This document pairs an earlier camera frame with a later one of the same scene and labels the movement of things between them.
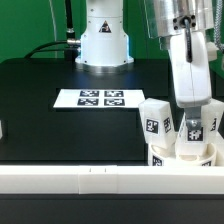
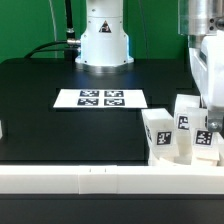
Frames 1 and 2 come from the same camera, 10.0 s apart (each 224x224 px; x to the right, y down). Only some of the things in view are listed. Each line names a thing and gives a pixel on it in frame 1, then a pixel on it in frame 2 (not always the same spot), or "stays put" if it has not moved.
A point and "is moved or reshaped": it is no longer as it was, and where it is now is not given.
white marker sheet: x=96 y=97 stays put
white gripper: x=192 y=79 -> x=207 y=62
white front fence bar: x=110 y=179 stays put
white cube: x=189 y=142 -> x=205 y=142
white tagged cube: x=157 y=122 is moved or reshaped
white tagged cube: x=210 y=114 -> x=183 y=136
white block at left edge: x=1 y=131 stays put
